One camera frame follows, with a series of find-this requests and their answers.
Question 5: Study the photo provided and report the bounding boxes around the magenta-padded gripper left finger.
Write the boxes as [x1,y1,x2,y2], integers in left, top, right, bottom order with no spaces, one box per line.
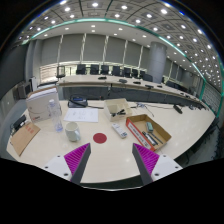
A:
[43,142,92,186]

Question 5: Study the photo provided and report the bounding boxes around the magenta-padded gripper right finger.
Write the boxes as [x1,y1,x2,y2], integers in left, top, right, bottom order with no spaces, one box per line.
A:
[131,142,184,186]

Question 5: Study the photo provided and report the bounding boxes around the clear plastic water bottle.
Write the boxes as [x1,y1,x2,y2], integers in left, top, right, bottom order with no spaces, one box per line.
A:
[48,98,64,133]

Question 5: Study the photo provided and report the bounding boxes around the brown red-labelled cardboard box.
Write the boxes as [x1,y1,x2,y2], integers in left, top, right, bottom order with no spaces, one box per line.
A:
[125,113,173,153]

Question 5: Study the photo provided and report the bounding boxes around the white ceramic mug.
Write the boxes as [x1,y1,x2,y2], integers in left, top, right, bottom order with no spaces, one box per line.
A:
[64,121,82,143]

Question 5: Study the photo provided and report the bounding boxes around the green board eraser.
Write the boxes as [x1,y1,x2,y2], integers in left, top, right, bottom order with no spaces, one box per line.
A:
[145,121,154,133]

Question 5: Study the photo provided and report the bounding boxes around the brown paper envelope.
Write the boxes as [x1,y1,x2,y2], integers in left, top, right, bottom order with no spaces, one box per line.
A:
[10,121,42,157]

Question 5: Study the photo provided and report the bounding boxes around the flat round red coaster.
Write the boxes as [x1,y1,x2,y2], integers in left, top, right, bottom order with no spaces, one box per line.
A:
[92,132,108,145]

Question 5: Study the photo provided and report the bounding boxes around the printed white paper sheet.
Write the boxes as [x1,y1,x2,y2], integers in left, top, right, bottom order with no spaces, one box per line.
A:
[63,107,100,124]

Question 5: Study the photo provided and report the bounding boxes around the small white remote control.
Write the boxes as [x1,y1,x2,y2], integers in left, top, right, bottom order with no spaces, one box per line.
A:
[111,122,128,139]

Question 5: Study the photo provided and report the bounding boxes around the black table microphone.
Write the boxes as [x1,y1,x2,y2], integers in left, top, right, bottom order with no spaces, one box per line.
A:
[172,104,184,115]

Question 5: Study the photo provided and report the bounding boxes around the small black device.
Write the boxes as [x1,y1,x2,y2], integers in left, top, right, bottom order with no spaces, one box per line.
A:
[10,114,28,133]

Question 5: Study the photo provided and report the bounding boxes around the white cardboard paper box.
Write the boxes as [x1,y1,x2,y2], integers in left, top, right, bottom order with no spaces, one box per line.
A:
[25,87,61,123]

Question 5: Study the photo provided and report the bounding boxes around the black desk phone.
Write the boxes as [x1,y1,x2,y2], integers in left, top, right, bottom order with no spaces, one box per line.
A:
[67,94,89,109]

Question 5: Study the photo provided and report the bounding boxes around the black marker pen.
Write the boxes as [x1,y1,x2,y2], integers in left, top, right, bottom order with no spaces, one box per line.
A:
[111,108,127,118]

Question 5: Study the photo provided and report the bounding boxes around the black desk microphone units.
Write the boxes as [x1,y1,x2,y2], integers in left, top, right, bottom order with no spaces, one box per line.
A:
[98,75,164,89]

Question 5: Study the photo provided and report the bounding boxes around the row of black office chairs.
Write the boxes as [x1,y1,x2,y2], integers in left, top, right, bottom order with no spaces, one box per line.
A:
[55,63,154,83]

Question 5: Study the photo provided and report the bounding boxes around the group of ceiling lights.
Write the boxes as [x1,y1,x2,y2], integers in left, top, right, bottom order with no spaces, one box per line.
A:
[19,0,221,78]

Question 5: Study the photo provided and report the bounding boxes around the thin grey cable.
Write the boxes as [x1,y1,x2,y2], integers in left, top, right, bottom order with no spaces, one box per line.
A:
[135,102,155,118]

